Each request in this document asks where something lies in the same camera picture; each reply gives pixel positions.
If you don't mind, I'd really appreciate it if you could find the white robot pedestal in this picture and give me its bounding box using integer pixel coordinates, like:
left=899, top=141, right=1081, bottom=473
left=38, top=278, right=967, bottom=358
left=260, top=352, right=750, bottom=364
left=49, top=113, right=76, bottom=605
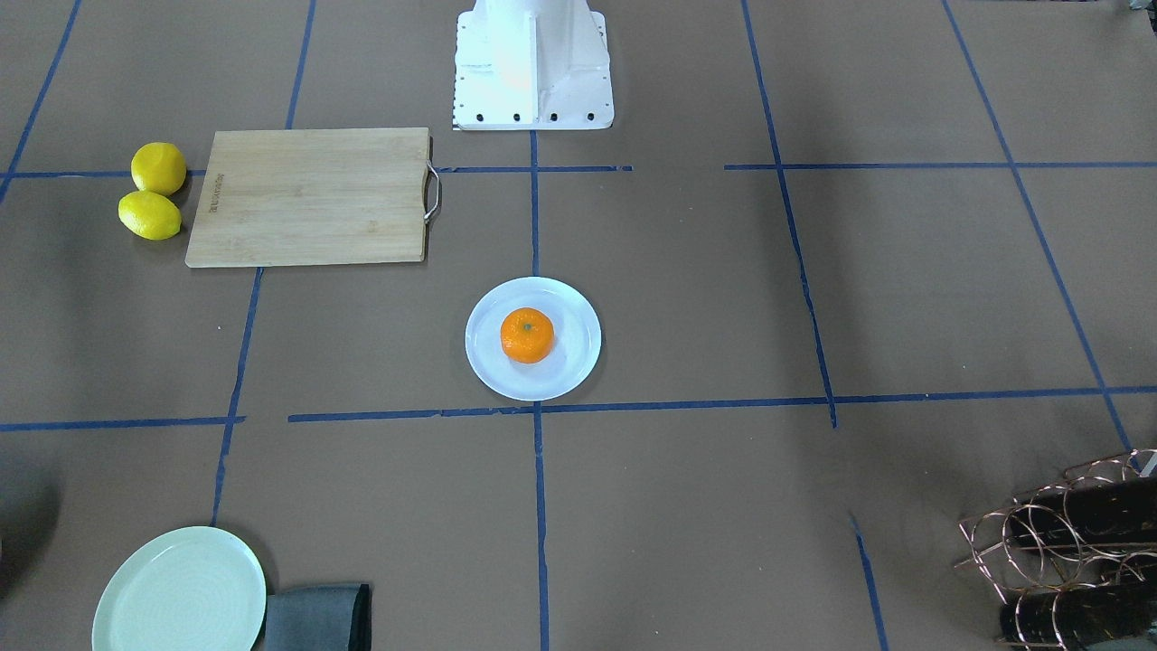
left=452, top=1, right=616, bottom=131

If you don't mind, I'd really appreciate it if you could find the light green plate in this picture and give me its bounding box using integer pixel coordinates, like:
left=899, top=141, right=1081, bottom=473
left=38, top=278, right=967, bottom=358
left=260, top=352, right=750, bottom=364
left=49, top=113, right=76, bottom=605
left=90, top=526, right=266, bottom=650

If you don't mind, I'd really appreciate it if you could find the copper wire bottle rack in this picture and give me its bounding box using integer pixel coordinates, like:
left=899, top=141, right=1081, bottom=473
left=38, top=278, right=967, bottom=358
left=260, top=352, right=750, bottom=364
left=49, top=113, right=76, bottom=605
left=957, top=449, right=1156, bottom=650

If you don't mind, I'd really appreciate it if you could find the green wine bottle front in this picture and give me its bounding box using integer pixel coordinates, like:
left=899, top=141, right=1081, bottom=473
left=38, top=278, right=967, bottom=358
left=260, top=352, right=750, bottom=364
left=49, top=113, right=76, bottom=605
left=998, top=582, right=1156, bottom=650

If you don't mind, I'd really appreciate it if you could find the yellow lemon near board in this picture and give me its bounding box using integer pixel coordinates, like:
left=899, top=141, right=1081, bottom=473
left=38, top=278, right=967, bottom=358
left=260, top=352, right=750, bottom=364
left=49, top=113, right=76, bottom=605
left=118, top=190, right=183, bottom=241

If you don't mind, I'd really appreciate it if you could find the dark grey folded cloth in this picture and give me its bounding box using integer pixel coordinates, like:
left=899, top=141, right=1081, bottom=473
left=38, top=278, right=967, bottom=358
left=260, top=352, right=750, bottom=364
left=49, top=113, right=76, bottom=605
left=263, top=582, right=373, bottom=650

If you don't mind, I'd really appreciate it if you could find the green wine bottle middle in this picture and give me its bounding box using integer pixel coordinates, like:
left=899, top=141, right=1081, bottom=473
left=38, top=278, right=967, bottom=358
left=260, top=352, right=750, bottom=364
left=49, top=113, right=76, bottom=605
left=1005, top=476, right=1156, bottom=552

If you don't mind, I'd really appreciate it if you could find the wooden cutting board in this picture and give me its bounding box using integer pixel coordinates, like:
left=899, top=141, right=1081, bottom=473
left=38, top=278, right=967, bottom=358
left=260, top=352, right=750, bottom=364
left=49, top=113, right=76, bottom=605
left=185, top=127, right=441, bottom=269

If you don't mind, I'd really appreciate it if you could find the green wine bottle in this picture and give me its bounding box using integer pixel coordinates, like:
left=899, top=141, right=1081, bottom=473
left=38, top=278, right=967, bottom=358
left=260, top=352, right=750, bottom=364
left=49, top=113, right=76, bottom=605
left=998, top=582, right=1156, bottom=650
left=1005, top=476, right=1156, bottom=552

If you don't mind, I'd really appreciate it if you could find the orange fruit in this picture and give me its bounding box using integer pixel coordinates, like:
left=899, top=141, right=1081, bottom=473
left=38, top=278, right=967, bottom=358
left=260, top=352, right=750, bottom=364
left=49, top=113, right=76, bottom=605
left=499, top=308, right=555, bottom=365

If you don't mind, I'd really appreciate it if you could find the light blue plate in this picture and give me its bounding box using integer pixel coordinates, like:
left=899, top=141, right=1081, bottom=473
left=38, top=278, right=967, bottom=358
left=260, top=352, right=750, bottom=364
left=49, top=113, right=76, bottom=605
left=466, top=278, right=602, bottom=402

